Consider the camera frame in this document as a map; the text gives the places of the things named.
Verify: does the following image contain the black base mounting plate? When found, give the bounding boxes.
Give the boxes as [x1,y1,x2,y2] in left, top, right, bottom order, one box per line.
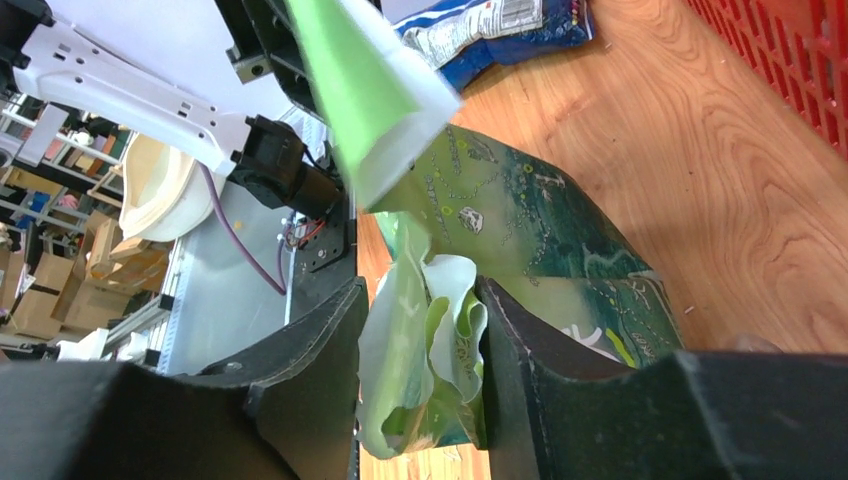
[287,197,357,323]

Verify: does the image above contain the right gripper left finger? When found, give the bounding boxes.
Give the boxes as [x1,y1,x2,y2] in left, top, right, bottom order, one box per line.
[1,277,368,479]

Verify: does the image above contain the cardboard boxes in background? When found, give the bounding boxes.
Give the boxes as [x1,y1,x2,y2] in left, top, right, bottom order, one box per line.
[1,212,173,340]

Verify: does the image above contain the red plastic shopping basket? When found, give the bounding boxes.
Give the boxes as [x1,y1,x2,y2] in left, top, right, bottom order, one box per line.
[686,0,847,157]

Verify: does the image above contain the blue silver snack bag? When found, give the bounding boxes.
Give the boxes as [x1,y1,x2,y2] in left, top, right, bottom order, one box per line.
[394,0,595,92]

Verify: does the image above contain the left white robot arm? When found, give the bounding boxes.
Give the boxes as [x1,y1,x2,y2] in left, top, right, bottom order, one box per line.
[1,1,344,219]

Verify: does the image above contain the green cat litter bag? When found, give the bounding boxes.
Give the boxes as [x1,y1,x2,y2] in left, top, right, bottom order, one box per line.
[286,1,682,459]

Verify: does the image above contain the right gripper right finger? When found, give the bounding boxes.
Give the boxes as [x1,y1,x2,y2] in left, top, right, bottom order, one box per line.
[476,277,847,479]

